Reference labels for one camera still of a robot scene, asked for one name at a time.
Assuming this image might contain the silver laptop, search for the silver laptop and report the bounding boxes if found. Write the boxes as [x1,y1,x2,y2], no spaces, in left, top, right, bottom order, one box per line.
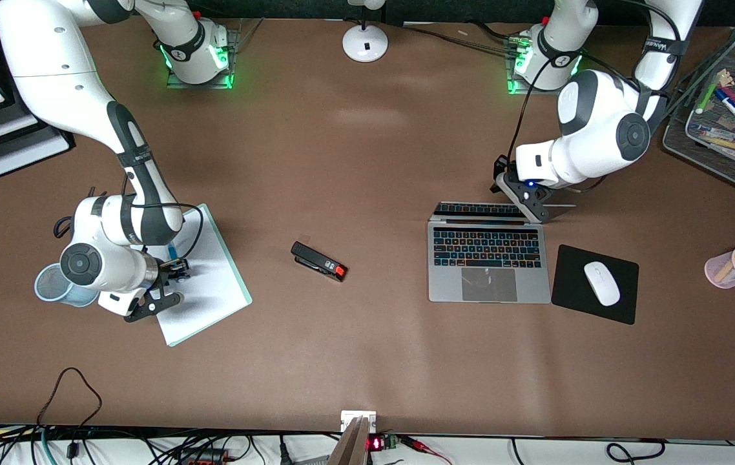
[428,201,576,304]

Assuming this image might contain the green marker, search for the green marker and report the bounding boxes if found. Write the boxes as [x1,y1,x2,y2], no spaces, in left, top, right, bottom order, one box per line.
[695,70,730,115]

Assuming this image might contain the white paper sheet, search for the white paper sheet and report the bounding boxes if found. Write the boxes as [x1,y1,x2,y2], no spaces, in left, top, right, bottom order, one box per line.
[145,208,246,345]

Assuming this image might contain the light green clipboard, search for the light green clipboard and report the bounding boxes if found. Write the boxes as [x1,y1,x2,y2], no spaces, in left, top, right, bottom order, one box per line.
[145,203,253,347]

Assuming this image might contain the blue mesh pen cup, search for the blue mesh pen cup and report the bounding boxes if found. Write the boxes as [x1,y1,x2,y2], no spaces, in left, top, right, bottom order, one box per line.
[34,263,100,308]

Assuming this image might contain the black mouse pad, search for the black mouse pad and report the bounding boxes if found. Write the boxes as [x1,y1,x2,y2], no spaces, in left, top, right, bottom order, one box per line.
[551,244,640,326]

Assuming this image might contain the black scissors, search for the black scissors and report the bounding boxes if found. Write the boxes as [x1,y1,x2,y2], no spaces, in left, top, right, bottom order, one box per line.
[53,187,108,241]

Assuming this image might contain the white computer mouse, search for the white computer mouse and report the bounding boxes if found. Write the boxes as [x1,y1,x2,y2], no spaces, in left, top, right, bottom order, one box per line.
[584,261,621,307]

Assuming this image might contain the black stapler red tip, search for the black stapler red tip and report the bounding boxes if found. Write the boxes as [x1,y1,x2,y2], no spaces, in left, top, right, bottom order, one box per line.
[291,242,348,283]

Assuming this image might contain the orange connector block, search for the orange connector block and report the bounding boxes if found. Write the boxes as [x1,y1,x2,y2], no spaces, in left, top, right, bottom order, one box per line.
[180,450,231,465]

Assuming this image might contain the black mesh desk organiser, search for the black mesh desk organiser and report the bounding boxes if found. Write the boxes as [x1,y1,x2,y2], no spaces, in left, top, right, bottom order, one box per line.
[663,29,735,189]

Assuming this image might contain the white round lamp base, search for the white round lamp base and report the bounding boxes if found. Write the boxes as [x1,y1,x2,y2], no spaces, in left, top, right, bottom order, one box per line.
[342,0,389,63]

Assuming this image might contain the yellow pencil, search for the yellow pencil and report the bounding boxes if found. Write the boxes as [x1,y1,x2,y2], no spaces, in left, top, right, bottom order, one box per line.
[697,125,735,154]

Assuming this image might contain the yellow wooden ruler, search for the yellow wooden ruler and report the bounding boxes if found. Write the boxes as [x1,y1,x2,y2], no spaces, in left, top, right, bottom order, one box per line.
[715,244,735,283]

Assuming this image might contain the small white box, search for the small white box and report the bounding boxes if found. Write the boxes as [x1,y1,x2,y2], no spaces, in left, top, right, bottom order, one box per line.
[340,410,377,432]

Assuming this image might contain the black looped cable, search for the black looped cable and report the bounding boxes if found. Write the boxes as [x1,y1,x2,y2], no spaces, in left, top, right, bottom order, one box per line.
[37,366,103,430]

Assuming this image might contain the black table cable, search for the black table cable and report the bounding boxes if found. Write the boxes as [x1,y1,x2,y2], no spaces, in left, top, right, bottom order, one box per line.
[403,19,523,56]

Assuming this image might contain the wooden post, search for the wooden post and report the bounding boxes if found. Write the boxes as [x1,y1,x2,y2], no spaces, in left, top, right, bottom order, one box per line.
[327,417,371,465]

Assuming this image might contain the red cable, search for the red cable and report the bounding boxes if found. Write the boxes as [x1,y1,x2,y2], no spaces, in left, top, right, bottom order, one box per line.
[400,436,453,465]

